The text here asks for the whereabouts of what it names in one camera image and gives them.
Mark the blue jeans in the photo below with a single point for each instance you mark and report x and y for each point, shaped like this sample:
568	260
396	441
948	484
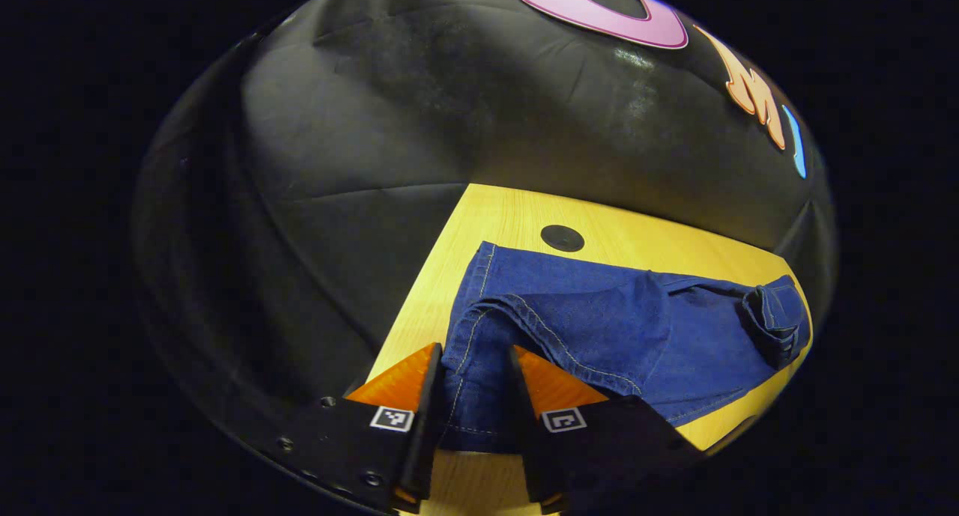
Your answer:
599	314

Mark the black round table grommet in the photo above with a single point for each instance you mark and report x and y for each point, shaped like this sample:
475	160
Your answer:
562	238

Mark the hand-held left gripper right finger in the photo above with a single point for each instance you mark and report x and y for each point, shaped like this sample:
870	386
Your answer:
528	441

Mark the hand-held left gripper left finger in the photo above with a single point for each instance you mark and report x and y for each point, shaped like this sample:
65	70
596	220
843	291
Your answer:
425	441

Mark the black backdrop cloth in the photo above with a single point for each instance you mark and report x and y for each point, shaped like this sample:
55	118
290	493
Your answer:
337	126

